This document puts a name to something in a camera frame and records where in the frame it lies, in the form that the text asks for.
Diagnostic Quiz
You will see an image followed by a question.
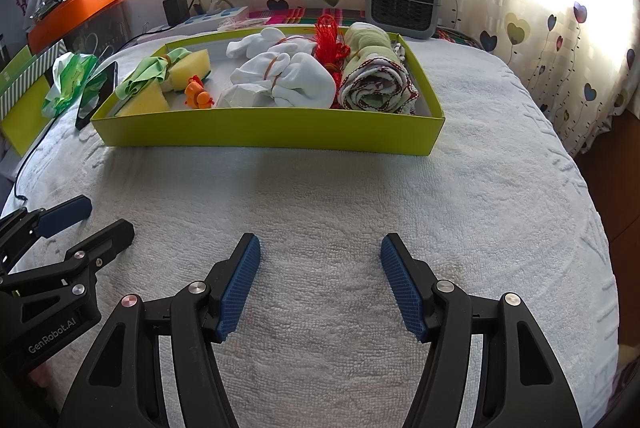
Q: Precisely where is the orange soft toy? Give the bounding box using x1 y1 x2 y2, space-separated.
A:
184 76 216 110

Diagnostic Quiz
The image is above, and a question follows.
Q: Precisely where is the green cloth bundle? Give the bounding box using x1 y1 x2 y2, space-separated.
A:
114 48 193 102

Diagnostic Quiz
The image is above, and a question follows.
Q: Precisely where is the person's left hand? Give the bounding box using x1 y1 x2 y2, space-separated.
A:
29 360 53 386

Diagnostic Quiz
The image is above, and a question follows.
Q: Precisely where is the orange tray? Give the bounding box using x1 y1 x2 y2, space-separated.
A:
26 0 123 54

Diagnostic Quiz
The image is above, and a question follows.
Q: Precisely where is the dark glass case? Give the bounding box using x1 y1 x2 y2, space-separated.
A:
62 0 133 56

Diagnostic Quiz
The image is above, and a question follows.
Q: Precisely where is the white power strip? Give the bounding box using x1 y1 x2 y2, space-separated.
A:
182 6 251 34

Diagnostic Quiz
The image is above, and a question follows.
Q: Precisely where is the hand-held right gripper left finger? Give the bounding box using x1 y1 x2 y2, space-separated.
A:
59 232 262 428

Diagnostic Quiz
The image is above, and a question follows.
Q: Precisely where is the black charging cable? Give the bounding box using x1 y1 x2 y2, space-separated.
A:
120 26 173 49
11 115 58 201

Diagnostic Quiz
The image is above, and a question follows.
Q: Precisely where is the yellow green-backed sponge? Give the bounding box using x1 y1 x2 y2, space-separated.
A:
167 48 213 94
115 83 171 116

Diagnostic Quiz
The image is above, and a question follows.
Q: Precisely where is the black smartphone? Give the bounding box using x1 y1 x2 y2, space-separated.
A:
75 61 120 131

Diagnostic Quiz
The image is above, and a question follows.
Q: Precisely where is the lime striped gift box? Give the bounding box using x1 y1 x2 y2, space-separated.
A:
0 39 68 156

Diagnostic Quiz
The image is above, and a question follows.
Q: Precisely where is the red tassel knot ornament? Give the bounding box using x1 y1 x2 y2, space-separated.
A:
300 13 353 84

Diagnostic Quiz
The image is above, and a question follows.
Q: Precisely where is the white sock bundle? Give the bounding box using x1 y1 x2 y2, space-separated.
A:
230 52 337 110
226 26 321 59

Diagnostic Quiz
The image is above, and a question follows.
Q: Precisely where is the green towel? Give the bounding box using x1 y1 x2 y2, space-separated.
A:
335 22 420 114

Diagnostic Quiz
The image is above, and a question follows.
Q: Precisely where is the plaid cloth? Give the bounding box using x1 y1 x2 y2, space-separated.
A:
247 7 496 54

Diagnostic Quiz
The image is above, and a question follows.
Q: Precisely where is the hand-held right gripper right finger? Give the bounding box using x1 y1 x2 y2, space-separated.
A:
380 232 583 428

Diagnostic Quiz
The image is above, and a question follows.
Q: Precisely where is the white tissue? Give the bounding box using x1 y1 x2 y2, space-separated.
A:
216 83 275 110

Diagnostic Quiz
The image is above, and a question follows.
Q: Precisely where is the green plastic bag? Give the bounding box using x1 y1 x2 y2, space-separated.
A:
42 53 108 119

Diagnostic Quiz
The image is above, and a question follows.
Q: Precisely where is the lime green shallow box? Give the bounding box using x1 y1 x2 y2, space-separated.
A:
90 27 446 157

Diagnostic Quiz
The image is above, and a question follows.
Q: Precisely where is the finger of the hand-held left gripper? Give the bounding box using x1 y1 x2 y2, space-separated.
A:
0 218 136 309
0 197 94 279

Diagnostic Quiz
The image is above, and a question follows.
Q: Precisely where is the clear plastic packet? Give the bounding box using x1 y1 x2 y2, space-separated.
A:
217 18 263 32

